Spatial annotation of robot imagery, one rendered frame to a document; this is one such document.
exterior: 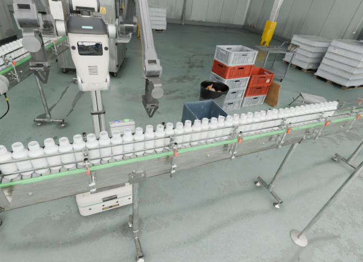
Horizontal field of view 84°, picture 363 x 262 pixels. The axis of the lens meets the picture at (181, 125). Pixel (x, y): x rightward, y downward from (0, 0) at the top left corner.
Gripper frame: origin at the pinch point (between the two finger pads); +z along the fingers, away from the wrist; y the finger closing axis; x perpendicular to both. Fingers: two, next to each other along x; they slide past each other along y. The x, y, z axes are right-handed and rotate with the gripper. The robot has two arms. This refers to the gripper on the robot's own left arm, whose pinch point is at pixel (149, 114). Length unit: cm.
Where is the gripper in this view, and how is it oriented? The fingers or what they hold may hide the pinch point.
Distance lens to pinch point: 108.1
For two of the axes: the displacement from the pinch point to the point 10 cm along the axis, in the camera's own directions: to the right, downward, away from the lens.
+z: -1.3, 8.2, 5.6
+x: -9.1, 1.3, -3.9
